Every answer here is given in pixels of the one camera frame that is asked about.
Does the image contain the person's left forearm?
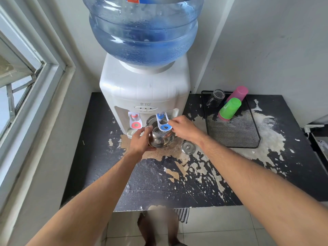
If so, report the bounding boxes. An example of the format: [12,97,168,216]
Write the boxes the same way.
[26,152,148,246]

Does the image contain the person's right forearm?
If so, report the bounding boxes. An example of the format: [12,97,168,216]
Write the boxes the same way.
[188,136,328,246]

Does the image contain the person's left hand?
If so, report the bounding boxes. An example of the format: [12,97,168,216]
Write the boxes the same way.
[127,127,157,162]

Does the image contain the striped floor mat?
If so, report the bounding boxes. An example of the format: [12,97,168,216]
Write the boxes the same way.
[174,208,190,224]

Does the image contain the black mesh tray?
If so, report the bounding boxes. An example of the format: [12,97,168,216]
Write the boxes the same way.
[201,90,261,149]

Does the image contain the blue tap lever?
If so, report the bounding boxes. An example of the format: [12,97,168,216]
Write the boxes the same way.
[155,113,172,132]

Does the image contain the red tap lever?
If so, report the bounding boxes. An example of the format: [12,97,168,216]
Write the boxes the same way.
[128,112,143,129]

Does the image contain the person's right hand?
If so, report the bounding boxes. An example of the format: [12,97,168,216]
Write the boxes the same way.
[168,115,206,146]

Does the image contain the white water dispenser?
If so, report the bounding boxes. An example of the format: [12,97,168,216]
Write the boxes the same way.
[99,52,191,137]

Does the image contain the person's legs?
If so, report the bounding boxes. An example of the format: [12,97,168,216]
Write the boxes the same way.
[137,206,185,246]

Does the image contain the clear glass mug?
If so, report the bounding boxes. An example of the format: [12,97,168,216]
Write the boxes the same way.
[206,89,226,107]

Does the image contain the white window frame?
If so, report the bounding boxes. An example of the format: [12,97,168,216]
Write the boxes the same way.
[0,5,76,213]

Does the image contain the blue water bottle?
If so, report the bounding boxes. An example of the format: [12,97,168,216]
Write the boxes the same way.
[81,0,205,70]

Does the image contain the green plastic cup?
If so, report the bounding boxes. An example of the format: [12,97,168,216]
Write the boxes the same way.
[219,98,242,120]

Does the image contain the stainless steel teapot lid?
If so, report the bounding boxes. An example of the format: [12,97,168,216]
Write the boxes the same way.
[181,141,196,155]

